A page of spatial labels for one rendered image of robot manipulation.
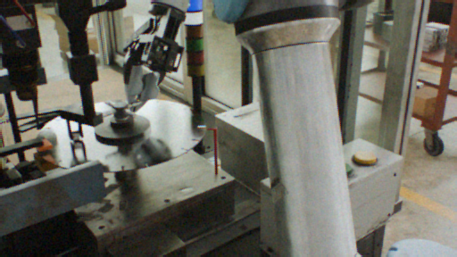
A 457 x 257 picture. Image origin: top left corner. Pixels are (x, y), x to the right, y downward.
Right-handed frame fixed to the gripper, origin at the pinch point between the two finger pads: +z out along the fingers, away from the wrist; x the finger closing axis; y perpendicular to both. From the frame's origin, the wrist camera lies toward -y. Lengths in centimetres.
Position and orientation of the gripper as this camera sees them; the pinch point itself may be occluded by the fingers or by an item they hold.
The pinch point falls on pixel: (133, 105)
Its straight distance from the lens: 101.6
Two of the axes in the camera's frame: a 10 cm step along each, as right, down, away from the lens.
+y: 5.7, 1.6, -8.0
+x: 7.7, 2.5, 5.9
